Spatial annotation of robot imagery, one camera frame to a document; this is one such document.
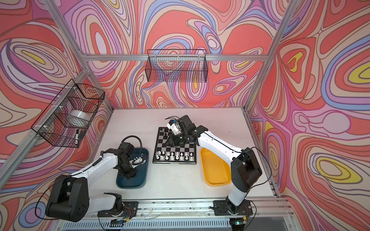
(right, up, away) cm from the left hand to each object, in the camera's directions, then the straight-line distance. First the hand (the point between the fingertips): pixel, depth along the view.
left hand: (134, 172), depth 86 cm
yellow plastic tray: (+50, 0, +1) cm, 50 cm away
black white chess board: (+18, +10, +7) cm, 21 cm away
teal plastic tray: (+6, -1, -8) cm, 10 cm away
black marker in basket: (-24, +23, -13) cm, 36 cm away
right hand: (+22, +17, -6) cm, 28 cm away
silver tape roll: (-24, +34, -12) cm, 43 cm away
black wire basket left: (-28, +31, -15) cm, 45 cm away
